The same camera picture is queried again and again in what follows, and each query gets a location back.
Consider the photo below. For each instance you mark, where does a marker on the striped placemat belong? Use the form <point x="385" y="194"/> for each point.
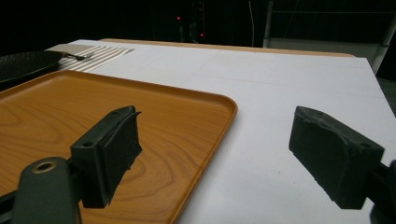
<point x="102" y="54"/>

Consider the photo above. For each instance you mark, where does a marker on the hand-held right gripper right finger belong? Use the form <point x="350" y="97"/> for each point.
<point x="330" y="155"/>

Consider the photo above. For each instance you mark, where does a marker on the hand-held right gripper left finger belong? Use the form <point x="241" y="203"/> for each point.
<point x="106" y="161"/>

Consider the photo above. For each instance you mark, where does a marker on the black textured plate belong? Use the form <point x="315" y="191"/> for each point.
<point x="25" y="63"/>

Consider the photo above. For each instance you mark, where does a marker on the dark equipment with red lights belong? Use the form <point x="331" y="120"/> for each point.
<point x="191" y="21"/>

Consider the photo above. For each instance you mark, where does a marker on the white metal stand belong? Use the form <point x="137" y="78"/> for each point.
<point x="327" y="46"/>

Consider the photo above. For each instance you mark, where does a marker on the wooden serving tray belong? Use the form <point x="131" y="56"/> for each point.
<point x="174" y="133"/>

